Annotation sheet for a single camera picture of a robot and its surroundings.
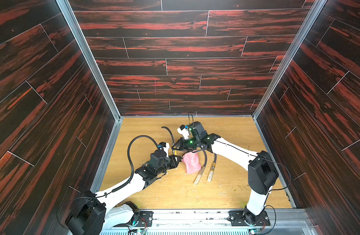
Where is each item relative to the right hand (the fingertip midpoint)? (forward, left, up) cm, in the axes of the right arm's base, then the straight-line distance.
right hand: (174, 146), depth 83 cm
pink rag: (-3, -10, -10) cm, 15 cm away
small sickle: (-2, -1, +2) cm, 3 cm away
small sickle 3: (-10, -23, -16) cm, 29 cm away
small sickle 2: (-8, -17, -15) cm, 24 cm away
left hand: (-6, -4, -2) cm, 8 cm away
